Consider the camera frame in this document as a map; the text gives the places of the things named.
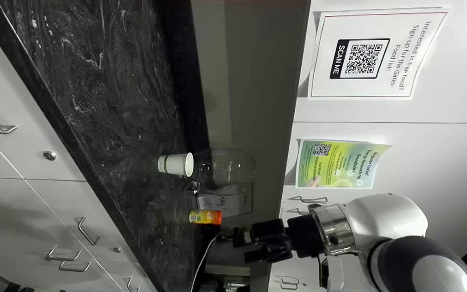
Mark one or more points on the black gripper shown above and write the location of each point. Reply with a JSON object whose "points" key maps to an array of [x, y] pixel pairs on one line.
{"points": [[277, 241]]}

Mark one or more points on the white paper cup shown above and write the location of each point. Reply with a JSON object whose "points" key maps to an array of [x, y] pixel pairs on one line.
{"points": [[178, 165]]}

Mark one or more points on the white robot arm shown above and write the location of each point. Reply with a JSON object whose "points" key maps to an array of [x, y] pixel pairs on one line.
{"points": [[371, 244]]}

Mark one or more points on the clear glass jar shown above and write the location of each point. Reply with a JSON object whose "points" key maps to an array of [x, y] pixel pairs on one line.
{"points": [[221, 168]]}

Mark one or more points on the green yellow poster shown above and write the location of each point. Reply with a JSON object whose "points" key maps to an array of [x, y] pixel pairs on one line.
{"points": [[338, 165]]}

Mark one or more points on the round cabinet lock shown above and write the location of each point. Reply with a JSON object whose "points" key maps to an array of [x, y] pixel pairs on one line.
{"points": [[51, 155]]}

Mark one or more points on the QR code paper sign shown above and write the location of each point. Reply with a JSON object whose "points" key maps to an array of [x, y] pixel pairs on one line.
{"points": [[372, 53]]}

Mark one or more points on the upper cabinet wire handle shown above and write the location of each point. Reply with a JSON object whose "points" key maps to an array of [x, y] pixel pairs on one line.
{"points": [[319, 200]]}

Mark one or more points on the lower drawer handle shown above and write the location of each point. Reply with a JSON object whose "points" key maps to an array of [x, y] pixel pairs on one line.
{"points": [[85, 233]]}

